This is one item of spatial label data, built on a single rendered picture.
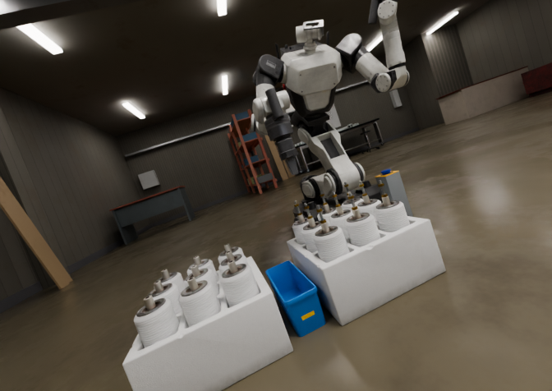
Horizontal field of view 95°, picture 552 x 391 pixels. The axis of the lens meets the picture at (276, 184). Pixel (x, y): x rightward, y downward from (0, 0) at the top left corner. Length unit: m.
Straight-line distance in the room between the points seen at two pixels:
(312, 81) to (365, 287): 0.90
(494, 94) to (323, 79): 8.37
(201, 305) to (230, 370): 0.18
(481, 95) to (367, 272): 8.50
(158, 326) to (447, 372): 0.66
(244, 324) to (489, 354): 0.54
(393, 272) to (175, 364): 0.65
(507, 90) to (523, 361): 9.29
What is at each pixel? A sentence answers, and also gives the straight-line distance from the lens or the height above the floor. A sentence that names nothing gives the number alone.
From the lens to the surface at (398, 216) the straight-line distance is 0.91.
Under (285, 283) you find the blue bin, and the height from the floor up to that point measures 0.04.
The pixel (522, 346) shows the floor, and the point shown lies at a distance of 0.77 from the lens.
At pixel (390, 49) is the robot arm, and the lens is 1.27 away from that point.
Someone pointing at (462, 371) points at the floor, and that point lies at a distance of 0.71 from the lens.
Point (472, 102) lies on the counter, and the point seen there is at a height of 0.38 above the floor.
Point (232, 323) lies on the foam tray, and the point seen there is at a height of 0.15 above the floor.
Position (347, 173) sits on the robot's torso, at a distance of 1.30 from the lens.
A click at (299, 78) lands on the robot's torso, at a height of 0.84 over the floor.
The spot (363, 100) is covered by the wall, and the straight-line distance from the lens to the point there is 10.57.
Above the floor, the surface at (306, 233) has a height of 0.24.
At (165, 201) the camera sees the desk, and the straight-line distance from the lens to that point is 6.23.
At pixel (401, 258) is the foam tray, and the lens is 0.89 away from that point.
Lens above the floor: 0.50
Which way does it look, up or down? 4 degrees down
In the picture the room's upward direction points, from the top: 19 degrees counter-clockwise
